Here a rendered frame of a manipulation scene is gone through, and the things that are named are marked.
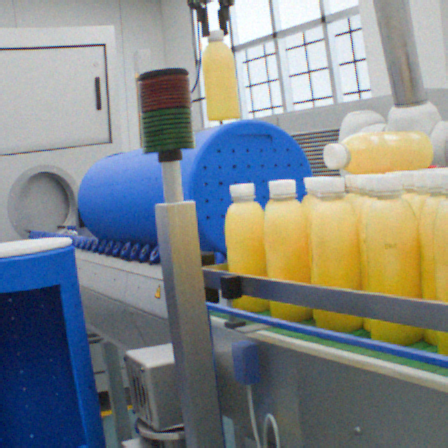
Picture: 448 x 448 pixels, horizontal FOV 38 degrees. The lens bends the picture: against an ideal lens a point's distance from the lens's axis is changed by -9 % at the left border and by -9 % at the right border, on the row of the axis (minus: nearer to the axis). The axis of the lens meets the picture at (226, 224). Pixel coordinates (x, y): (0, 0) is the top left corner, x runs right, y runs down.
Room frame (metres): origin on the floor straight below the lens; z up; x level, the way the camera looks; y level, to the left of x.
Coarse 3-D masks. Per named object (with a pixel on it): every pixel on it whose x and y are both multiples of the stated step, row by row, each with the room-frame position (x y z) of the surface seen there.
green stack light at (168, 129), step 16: (160, 112) 0.79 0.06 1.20; (176, 112) 0.79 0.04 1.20; (192, 112) 0.82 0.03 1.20; (144, 128) 0.81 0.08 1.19; (160, 128) 0.79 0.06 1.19; (176, 128) 0.79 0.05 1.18; (192, 128) 0.81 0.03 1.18; (144, 144) 0.81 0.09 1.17; (160, 144) 0.79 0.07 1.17; (176, 144) 0.79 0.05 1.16; (192, 144) 0.81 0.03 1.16
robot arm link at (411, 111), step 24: (384, 0) 1.80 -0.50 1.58; (408, 0) 1.81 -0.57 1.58; (384, 24) 1.82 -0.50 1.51; (408, 24) 1.81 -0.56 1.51; (384, 48) 1.85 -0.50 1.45; (408, 48) 1.82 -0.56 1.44; (408, 72) 1.83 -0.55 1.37; (408, 96) 1.84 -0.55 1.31; (408, 120) 1.84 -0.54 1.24; (432, 120) 1.83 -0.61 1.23; (432, 144) 1.81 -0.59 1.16
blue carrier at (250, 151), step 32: (224, 128) 1.36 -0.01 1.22; (256, 128) 1.39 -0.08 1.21; (128, 160) 1.74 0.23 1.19; (192, 160) 1.34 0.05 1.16; (224, 160) 1.35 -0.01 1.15; (256, 160) 1.38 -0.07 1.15; (288, 160) 1.42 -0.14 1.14; (96, 192) 1.90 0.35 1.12; (128, 192) 1.64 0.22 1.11; (160, 192) 1.45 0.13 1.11; (192, 192) 1.32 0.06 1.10; (224, 192) 1.35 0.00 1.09; (256, 192) 1.38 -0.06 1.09; (96, 224) 1.97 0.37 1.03; (128, 224) 1.69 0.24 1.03; (224, 224) 1.35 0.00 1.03
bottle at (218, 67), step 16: (208, 48) 1.46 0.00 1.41; (224, 48) 1.46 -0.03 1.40; (208, 64) 1.46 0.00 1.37; (224, 64) 1.46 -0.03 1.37; (208, 80) 1.46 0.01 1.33; (224, 80) 1.46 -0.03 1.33; (208, 96) 1.47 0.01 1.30; (224, 96) 1.46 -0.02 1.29; (208, 112) 1.48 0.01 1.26; (224, 112) 1.46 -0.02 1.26
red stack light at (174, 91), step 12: (144, 84) 0.80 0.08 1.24; (156, 84) 0.79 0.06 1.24; (168, 84) 0.79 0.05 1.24; (180, 84) 0.80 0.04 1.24; (144, 96) 0.80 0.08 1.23; (156, 96) 0.79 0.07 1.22; (168, 96) 0.79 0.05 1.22; (180, 96) 0.80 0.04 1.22; (144, 108) 0.80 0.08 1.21; (156, 108) 0.79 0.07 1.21
